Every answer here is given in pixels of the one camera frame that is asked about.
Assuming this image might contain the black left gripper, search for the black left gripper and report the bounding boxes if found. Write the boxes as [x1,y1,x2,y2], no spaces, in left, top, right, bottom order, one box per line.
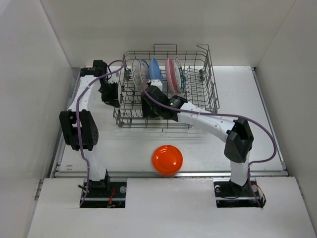
[98,81,119,108]

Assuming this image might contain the white patterned plate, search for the white patterned plate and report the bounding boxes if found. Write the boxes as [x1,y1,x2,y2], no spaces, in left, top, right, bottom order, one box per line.
[131,59,146,93]

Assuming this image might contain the white plate colourful print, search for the white plate colourful print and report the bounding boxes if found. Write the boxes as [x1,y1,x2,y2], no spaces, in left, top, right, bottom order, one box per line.
[140,60,150,83]

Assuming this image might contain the orange plastic plate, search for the orange plastic plate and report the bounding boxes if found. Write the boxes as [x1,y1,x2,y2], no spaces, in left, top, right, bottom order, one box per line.
[152,145,183,176]

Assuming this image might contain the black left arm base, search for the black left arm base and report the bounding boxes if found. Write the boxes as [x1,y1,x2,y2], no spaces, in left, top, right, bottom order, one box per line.
[79,179,127,208]

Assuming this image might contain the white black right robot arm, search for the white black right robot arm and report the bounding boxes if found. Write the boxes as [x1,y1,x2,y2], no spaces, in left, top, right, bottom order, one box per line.
[141,86,254,195]

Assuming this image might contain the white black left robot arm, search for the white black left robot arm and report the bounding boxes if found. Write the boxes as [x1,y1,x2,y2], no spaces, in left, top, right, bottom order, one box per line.
[59,60,119,197]

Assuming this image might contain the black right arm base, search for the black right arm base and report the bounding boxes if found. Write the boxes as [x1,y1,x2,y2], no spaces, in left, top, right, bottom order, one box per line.
[213,180,266,208]

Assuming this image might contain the blue plastic plate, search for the blue plastic plate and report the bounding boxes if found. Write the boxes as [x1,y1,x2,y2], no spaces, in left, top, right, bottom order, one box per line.
[149,58,162,82]

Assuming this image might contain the pink plastic plate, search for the pink plastic plate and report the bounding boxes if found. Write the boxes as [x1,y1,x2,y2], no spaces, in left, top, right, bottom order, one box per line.
[165,58,182,93]

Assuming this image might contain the white plate teal rim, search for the white plate teal rim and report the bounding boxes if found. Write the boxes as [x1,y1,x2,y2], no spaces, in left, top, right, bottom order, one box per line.
[174,57,186,93]

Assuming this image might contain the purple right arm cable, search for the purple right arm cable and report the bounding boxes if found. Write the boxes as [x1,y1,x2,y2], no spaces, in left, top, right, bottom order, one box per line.
[141,89,277,208]

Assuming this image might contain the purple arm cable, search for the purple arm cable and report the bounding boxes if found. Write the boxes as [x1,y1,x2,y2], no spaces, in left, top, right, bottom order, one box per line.
[76,59,127,206]
[141,89,277,208]

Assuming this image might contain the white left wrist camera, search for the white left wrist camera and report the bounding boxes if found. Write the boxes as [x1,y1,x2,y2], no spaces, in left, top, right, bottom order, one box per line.
[108,72,121,84]

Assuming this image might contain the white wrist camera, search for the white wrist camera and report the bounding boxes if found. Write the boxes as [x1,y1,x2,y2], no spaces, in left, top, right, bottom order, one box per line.
[108,72,121,84]
[147,79,163,91]

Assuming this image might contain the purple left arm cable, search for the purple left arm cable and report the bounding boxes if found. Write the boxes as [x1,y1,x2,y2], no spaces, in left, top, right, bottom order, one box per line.
[76,59,127,206]

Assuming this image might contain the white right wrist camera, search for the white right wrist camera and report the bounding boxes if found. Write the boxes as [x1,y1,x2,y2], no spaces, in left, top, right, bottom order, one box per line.
[147,79,163,91]

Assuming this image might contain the grey wire dish rack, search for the grey wire dish rack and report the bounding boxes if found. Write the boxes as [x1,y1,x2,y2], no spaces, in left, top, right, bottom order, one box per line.
[113,44,220,129]

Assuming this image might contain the aluminium table frame rail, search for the aluminium table frame rail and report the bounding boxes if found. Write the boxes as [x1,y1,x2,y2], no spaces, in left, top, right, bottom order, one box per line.
[48,66,289,179]

